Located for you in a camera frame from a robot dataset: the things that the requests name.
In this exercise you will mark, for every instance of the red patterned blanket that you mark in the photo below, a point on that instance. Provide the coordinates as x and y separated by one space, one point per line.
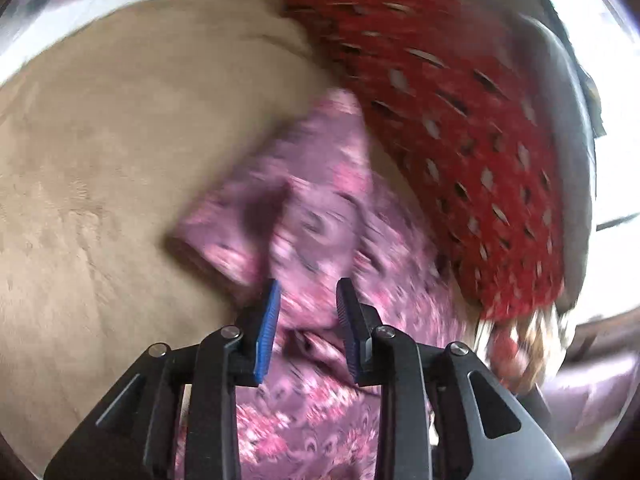
440 110

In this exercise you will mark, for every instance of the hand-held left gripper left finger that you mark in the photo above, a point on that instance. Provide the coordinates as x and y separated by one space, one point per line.
266 330

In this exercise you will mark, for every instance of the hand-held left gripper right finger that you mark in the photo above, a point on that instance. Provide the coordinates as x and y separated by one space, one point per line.
350 330

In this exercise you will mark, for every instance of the bright window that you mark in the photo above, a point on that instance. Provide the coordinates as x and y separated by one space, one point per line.
615 110

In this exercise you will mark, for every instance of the pink floral garment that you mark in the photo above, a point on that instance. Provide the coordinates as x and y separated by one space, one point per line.
310 220

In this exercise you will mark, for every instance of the orange white floral cloth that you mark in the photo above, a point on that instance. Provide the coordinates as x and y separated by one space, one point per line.
520 345

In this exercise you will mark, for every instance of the grey cushion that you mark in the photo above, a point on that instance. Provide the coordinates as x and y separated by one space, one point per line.
570 135

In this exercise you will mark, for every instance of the white lavender sheet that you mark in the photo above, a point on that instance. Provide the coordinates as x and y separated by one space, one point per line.
75 0

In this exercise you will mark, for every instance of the beige bed blanket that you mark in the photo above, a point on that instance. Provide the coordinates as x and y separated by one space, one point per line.
125 160

